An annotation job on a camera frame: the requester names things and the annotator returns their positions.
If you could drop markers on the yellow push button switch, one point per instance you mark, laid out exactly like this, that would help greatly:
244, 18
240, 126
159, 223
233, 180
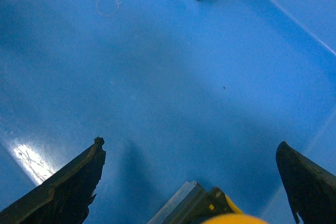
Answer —
193, 204

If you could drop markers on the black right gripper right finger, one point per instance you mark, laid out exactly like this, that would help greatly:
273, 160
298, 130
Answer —
310, 188

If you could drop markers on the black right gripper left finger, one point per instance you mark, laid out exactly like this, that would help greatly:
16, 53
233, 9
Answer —
66, 195

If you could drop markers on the blue plastic tray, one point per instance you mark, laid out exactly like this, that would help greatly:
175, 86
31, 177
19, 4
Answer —
180, 90

